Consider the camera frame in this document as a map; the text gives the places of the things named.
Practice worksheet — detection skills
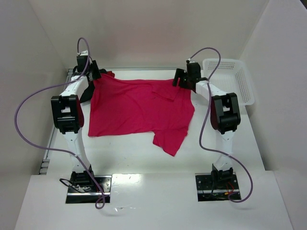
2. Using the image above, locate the white plastic basket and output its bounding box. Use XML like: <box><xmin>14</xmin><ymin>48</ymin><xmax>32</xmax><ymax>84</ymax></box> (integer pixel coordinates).
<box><xmin>202</xmin><ymin>58</ymin><xmax>255</xmax><ymax>106</ymax></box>

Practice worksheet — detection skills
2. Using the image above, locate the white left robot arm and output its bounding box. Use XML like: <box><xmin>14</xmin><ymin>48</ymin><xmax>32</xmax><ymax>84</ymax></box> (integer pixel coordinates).
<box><xmin>51</xmin><ymin>50</ymin><xmax>100</xmax><ymax>193</ymax></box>

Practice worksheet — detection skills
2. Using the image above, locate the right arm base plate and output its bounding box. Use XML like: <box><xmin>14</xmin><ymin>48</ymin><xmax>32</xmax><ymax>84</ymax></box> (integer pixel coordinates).
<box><xmin>195</xmin><ymin>173</ymin><xmax>241</xmax><ymax>202</ymax></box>

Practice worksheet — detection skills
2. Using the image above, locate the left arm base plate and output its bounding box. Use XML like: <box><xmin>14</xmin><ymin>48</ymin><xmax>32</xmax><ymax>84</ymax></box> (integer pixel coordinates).
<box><xmin>65</xmin><ymin>174</ymin><xmax>113</xmax><ymax>205</ymax></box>

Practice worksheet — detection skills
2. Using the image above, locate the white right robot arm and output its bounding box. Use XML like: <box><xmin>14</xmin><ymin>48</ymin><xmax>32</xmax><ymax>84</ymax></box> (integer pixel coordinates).
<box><xmin>172</xmin><ymin>59</ymin><xmax>241</xmax><ymax>185</ymax></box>

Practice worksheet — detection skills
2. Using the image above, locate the pink t shirt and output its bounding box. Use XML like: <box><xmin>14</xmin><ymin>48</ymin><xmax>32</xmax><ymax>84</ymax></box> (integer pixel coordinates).
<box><xmin>88</xmin><ymin>74</ymin><xmax>194</xmax><ymax>156</ymax></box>

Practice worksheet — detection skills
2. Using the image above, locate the black folded t shirt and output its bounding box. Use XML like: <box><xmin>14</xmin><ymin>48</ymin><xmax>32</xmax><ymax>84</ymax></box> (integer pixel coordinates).
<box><xmin>80</xmin><ymin>69</ymin><xmax>108</xmax><ymax>103</ymax></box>

